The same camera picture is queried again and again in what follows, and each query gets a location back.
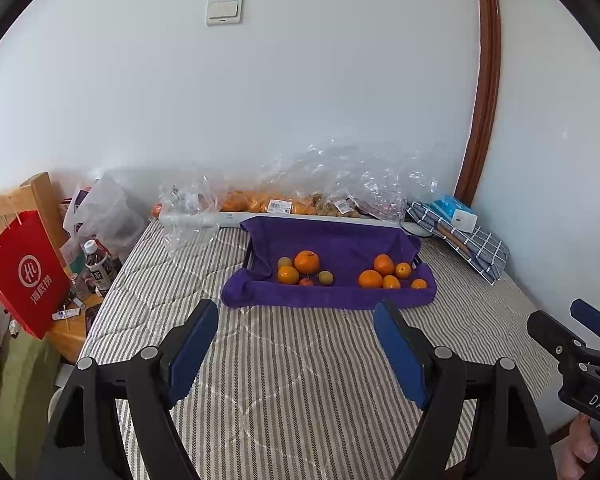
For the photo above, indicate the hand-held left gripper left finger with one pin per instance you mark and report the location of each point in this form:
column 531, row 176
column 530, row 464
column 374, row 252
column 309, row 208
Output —
column 195, row 355

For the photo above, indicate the brown wooden door frame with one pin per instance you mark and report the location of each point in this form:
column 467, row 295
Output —
column 485, row 85

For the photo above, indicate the wooden nightstand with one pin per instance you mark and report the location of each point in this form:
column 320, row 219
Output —
column 67, row 340

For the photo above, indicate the white light switch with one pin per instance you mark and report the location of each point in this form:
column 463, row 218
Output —
column 224, row 11

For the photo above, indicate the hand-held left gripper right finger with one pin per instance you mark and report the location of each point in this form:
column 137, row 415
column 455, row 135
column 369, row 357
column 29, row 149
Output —
column 400, row 355

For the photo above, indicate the long white box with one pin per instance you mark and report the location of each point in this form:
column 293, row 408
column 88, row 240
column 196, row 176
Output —
column 200, row 219

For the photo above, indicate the kiwi fruit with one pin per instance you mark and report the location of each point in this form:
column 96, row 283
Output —
column 284, row 262
column 325, row 277

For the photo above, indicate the person's right hand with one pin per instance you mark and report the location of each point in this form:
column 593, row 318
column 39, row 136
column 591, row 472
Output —
column 577, row 447

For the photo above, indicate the clear bag of brown fruits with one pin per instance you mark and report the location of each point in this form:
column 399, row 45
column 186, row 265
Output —
column 350, row 206

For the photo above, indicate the black phone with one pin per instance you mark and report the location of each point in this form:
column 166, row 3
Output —
column 91, row 317

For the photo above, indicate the red paper bag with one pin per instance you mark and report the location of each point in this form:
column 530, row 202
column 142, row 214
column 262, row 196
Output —
column 27, row 275

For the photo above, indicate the small white box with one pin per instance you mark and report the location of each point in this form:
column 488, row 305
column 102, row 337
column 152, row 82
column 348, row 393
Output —
column 466, row 221

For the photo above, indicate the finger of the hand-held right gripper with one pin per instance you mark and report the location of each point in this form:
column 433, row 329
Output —
column 550, row 332
column 587, row 317

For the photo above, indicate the brown wooden stick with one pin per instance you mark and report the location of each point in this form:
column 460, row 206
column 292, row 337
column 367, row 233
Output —
column 455, row 239

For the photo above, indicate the dark bottle with white cap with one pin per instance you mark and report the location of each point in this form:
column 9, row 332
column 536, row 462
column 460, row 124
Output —
column 94, row 265

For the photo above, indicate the clear bag of oranges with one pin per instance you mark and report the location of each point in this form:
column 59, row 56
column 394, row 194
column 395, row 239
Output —
column 252, row 202

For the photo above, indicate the crumpled clear plastic bag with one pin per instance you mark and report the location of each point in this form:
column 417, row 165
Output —
column 185, row 210
column 360, row 170

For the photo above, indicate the black-rimmed white disc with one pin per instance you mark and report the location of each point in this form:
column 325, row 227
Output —
column 417, row 230

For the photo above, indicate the plaid grey cloth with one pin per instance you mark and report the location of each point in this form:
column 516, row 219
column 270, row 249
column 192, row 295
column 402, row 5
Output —
column 485, row 250

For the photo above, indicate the blue tissue pack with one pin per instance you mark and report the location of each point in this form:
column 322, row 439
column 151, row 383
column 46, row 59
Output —
column 450, row 204

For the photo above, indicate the purple towel-lined tray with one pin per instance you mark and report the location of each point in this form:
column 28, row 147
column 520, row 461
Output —
column 340, row 245

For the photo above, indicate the orange with green stem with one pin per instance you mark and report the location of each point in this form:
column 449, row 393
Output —
column 306, row 261

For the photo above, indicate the white plastic bag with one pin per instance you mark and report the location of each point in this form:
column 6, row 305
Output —
column 110, row 215

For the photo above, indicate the green cloth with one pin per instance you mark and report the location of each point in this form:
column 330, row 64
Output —
column 22, row 390

